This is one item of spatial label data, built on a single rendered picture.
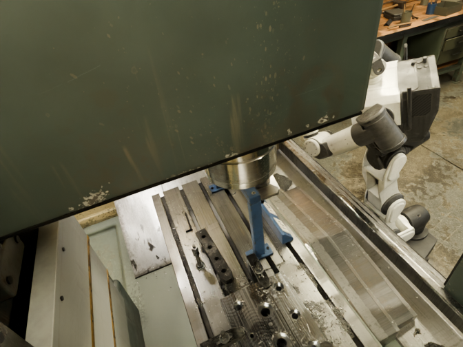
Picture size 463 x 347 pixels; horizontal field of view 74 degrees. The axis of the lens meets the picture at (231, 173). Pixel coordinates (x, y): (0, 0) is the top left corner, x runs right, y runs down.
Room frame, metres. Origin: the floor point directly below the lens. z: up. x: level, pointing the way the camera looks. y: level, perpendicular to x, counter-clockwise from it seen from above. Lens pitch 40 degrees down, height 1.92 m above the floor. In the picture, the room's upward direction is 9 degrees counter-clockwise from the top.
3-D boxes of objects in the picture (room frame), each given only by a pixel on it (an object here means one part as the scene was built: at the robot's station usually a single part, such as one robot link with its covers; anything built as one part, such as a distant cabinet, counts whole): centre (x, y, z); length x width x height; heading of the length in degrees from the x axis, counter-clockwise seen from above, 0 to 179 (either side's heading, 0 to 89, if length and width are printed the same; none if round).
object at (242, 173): (0.52, -0.02, 1.56); 0.16 x 0.16 x 0.12
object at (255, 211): (0.71, -0.06, 1.05); 0.10 x 0.05 x 0.30; 107
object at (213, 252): (0.70, 0.11, 0.93); 0.26 x 0.05 x 0.06; 22
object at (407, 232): (1.17, -0.95, 0.28); 0.21 x 0.20 x 0.13; 107
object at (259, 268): (0.57, -0.04, 0.97); 0.13 x 0.03 x 0.15; 17
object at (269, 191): (0.72, -0.11, 1.21); 0.07 x 0.05 x 0.01; 107
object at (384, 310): (0.83, -0.35, 0.70); 0.90 x 0.30 x 0.16; 17
